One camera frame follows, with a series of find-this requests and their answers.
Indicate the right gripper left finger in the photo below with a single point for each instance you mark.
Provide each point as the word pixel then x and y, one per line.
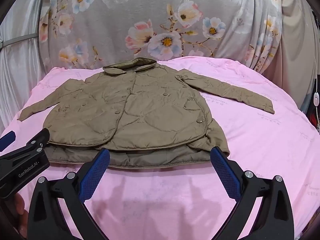
pixel 46 220

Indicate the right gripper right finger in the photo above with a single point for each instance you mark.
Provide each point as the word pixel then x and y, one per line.
pixel 274 219

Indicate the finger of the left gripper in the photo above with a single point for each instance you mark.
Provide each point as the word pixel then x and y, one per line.
pixel 38 142
pixel 7 140

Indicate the olive quilted jacket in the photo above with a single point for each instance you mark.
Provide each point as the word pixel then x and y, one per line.
pixel 146 114

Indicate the person's left hand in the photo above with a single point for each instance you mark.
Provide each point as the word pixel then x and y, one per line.
pixel 16 210

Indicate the silver satin curtain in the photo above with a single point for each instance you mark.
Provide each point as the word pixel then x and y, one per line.
pixel 24 26

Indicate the pink bed sheet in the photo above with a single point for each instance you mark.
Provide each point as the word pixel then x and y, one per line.
pixel 189 201

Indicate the grey floral blanket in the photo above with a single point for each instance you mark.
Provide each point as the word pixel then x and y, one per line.
pixel 94 33

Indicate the beige curtain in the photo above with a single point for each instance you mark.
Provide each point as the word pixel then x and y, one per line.
pixel 296 63

